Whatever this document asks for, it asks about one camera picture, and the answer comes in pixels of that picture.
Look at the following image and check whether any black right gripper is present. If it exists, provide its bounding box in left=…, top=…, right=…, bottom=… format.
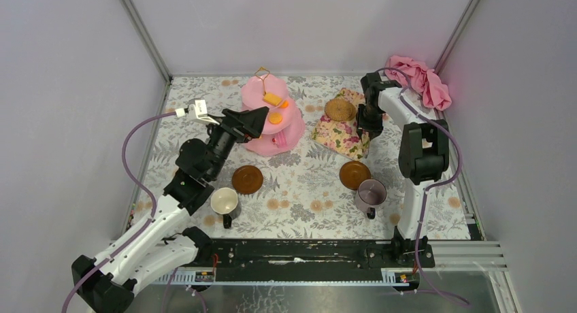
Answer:
left=356, top=103, right=383, bottom=140

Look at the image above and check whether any small orange cookie toy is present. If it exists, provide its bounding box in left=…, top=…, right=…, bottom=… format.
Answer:
left=268, top=112, right=283, bottom=125

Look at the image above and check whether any floral rectangular serving tray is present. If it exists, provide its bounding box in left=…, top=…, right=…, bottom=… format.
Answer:
left=311, top=88, right=368, bottom=161

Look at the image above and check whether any pink cake slice toy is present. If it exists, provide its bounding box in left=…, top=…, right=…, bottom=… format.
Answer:
left=271, top=133, right=286, bottom=148

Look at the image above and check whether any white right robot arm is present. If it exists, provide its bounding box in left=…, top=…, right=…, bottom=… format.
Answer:
left=355, top=72, right=450, bottom=267

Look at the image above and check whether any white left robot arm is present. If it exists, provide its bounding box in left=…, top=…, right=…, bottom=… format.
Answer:
left=62, top=101, right=269, bottom=312

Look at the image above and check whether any round woven brown coaster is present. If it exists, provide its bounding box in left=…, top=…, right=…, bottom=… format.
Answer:
left=325, top=98, right=357, bottom=122

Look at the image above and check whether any pink three-tier cake stand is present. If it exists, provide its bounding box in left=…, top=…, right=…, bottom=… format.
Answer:
left=241, top=67, right=306, bottom=157

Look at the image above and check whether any brown saucer left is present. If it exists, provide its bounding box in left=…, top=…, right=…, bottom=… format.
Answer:
left=231, top=165, right=264, bottom=195

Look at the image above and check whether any brown saucer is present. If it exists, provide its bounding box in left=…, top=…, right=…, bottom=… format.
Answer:
left=231, top=165, right=264, bottom=195
left=339, top=161, right=372, bottom=191

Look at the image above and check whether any brown saucer right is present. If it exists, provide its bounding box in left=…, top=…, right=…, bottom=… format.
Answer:
left=339, top=161, right=372, bottom=191

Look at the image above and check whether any crumpled pink cloth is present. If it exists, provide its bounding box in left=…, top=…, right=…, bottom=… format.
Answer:
left=384, top=55, right=452, bottom=111

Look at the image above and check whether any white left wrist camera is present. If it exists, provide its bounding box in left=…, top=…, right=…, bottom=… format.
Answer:
left=174, top=99, right=220, bottom=126

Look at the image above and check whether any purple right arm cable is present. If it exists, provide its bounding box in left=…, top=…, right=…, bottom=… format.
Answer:
left=376, top=67, right=471, bottom=306

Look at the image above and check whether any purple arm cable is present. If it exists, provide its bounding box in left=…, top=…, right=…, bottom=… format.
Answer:
left=61, top=112, right=186, bottom=313
left=376, top=67, right=471, bottom=306

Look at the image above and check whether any mauve mug black handle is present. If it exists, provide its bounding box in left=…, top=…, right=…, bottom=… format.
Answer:
left=354, top=179, right=387, bottom=220

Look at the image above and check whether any cream mug black handle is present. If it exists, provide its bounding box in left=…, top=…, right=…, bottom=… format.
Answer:
left=210, top=187, right=242, bottom=229

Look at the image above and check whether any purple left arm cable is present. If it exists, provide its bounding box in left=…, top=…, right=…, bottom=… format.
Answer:
left=61, top=112, right=186, bottom=313

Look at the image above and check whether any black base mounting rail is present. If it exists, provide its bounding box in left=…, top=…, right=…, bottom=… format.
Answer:
left=171, top=238, right=436, bottom=287

